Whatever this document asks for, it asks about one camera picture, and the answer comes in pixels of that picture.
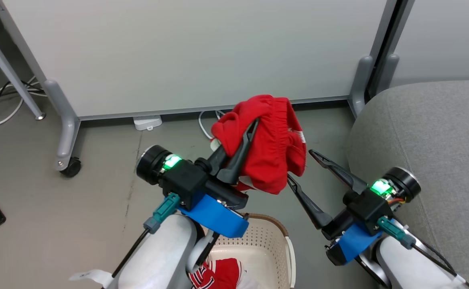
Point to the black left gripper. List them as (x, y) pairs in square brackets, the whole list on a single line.
[(180, 176)]

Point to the red lettered jersey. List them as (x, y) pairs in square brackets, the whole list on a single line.
[(218, 275)]

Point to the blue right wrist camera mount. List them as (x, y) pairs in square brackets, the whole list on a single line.
[(354, 243)]

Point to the red mesh shorts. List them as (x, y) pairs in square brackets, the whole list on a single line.
[(270, 148)]

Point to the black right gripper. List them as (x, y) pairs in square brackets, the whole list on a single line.
[(368, 208)]

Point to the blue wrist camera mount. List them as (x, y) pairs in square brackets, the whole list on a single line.
[(218, 216), (354, 243)]

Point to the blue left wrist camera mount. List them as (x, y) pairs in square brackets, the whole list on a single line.
[(218, 216)]

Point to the small white power strip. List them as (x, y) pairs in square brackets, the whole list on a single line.
[(147, 121)]

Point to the black caster wheel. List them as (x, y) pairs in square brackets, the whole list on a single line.
[(71, 167)]

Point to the grey fabric sofa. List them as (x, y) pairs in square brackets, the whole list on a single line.
[(431, 136)]

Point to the beige perforated laundry basket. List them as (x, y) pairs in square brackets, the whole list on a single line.
[(266, 249)]

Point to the white label tag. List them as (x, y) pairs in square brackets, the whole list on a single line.
[(92, 276)]

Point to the white partition board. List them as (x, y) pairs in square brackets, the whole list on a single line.
[(198, 52), (447, 40)]

